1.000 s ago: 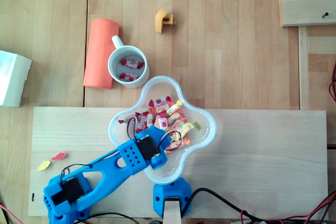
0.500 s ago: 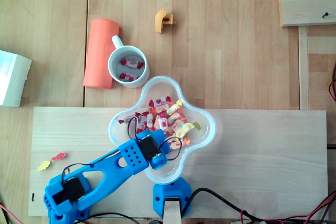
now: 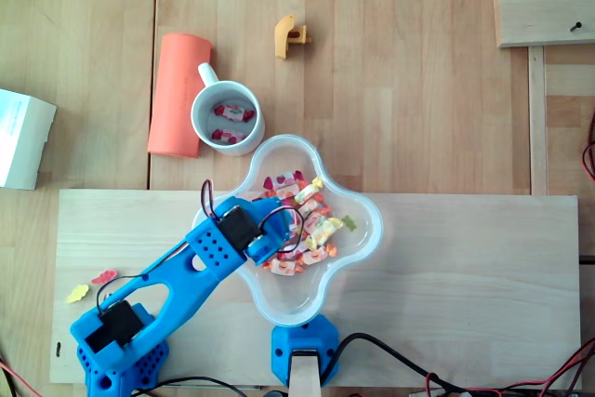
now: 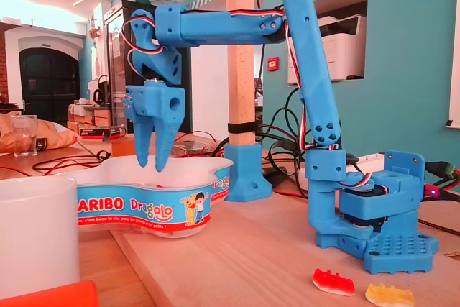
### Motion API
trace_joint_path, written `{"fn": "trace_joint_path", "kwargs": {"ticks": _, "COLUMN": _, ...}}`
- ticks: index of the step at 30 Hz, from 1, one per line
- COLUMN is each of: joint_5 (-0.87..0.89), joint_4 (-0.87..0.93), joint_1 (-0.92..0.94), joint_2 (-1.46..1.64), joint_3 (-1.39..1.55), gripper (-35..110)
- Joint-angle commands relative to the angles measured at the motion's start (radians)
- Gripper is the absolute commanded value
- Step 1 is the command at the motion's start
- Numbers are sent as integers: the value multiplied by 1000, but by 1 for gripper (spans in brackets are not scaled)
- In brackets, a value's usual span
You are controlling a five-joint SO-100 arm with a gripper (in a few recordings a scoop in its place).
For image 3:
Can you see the lemon wrapped candy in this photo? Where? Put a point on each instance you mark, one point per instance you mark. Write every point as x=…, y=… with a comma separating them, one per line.
x=327, y=229
x=309, y=190

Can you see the yellow-orange printed plastic part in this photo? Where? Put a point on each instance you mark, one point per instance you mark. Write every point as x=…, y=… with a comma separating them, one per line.
x=282, y=36

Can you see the large light wooden base board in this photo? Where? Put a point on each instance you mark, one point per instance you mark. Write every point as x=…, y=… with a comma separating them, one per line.
x=441, y=276

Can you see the blue 3D-printed robot arm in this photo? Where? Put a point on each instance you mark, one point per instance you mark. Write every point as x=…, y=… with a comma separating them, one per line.
x=186, y=285

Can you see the orange cylindrical roll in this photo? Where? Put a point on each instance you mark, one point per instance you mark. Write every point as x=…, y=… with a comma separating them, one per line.
x=174, y=90

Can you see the black screw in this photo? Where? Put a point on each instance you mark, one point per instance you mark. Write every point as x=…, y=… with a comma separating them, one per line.
x=576, y=25

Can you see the strawberry wrapped candy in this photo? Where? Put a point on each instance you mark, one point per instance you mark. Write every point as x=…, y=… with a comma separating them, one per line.
x=294, y=249
x=282, y=179
x=230, y=112
x=228, y=136

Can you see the white clover-shaped bowl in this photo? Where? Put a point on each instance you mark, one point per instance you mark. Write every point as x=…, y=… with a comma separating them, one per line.
x=297, y=295

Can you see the white ceramic mug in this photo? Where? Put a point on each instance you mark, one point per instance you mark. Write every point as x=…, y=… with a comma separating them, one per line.
x=202, y=113

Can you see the green gummy candy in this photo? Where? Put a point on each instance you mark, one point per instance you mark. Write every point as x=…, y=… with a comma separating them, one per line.
x=349, y=222

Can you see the red gummy candy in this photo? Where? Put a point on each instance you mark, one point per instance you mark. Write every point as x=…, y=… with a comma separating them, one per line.
x=104, y=276

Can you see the blue printed post mount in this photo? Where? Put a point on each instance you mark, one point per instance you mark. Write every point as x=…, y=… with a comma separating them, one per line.
x=283, y=341

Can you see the white cardboard box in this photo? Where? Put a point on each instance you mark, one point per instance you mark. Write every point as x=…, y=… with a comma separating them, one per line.
x=23, y=136

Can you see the wooden camera post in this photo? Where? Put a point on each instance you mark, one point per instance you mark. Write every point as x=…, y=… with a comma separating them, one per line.
x=304, y=376

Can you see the yellow gummy candy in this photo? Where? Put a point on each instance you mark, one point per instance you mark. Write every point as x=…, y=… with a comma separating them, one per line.
x=77, y=294

